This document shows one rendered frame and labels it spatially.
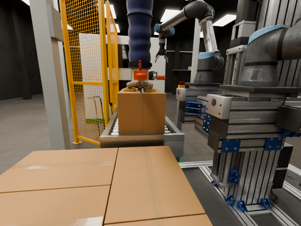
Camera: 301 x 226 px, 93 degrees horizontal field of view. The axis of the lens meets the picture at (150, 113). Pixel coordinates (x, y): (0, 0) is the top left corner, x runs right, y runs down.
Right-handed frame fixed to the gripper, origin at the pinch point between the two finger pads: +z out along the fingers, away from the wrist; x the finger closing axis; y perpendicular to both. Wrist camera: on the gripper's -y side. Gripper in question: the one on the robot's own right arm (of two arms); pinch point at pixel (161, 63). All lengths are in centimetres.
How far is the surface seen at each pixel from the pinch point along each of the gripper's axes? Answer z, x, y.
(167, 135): 64, -11, 60
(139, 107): 41, -33, 51
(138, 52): -5.3, -30.1, 31.3
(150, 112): 45, -24, 52
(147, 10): -38, -22, 32
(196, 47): -65, 157, -209
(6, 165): 119, -189, -21
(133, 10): -38, -34, 31
